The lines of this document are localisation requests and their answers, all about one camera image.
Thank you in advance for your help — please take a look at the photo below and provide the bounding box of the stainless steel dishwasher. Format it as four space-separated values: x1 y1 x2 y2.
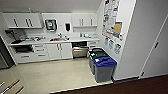
71 44 90 60

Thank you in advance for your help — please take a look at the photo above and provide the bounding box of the grey bin black lid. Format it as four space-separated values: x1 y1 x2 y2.
86 47 105 73

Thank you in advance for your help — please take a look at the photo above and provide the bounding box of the grey bin green lid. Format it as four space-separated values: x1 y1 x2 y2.
89 49 112 76

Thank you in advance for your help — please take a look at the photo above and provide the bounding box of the white sink base cabinet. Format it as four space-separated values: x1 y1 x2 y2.
45 42 74 62

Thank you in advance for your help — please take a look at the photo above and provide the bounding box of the grey bin blue lid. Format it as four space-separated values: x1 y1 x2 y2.
93 56 118 84

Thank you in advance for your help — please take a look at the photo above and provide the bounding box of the brown cork board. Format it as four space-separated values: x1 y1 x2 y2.
113 21 124 38

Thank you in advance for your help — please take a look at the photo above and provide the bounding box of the notice poster board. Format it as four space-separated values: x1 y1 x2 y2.
101 0 121 42

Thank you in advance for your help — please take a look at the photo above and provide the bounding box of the steel paper towel dispenser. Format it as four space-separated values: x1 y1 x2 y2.
44 18 58 33

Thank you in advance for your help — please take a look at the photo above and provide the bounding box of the white wide drawer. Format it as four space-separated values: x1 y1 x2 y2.
13 52 35 65

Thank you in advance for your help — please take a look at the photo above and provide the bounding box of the small pale blue item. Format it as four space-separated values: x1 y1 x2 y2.
27 7 33 14

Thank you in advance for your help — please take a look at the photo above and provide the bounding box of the dark coffee machine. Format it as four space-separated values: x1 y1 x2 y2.
4 29 25 45

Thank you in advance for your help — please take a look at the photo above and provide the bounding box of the plain white door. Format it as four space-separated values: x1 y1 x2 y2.
139 0 168 80

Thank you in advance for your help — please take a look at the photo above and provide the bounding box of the small brown object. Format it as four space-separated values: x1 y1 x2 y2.
14 85 25 94
2 78 21 94

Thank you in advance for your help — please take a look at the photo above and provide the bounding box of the dark refrigerator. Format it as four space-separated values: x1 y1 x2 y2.
0 32 16 71

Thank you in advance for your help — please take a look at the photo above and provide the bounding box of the white three-door wall cabinet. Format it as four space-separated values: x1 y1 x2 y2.
71 12 99 28

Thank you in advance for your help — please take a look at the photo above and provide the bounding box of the white two-door wall cabinet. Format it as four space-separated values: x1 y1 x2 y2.
2 12 44 30

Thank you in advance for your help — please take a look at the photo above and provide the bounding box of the metal door handle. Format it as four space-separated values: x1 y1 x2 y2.
153 41 159 49

